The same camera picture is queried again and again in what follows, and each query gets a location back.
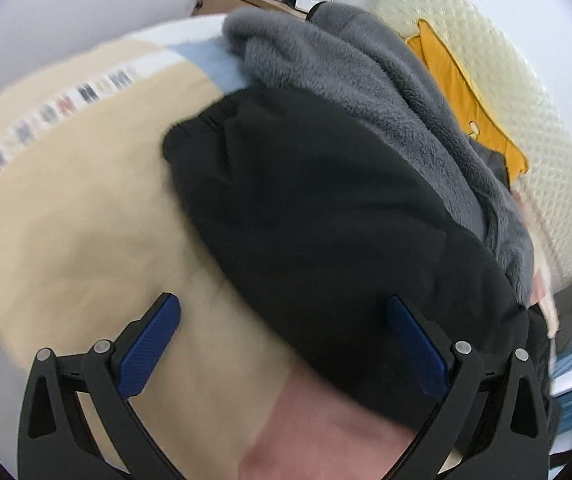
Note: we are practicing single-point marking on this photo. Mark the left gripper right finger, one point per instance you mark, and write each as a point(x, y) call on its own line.
point(489, 422)

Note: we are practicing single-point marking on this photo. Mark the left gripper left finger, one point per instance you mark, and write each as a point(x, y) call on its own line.
point(54, 438)

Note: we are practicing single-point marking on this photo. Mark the black padded jacket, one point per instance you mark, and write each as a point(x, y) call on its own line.
point(317, 223)

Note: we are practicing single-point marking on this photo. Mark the colourful checked bed quilt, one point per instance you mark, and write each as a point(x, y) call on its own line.
point(91, 233)

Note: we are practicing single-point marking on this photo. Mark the cream quilted headboard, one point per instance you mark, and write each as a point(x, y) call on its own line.
point(509, 87)

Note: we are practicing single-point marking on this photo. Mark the yellow pillow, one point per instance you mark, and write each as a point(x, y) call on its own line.
point(470, 109)

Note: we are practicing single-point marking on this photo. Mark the grey fleece robe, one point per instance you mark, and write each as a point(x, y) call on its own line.
point(349, 57)

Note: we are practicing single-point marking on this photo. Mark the brown cardboard box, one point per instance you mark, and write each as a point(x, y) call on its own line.
point(208, 7)

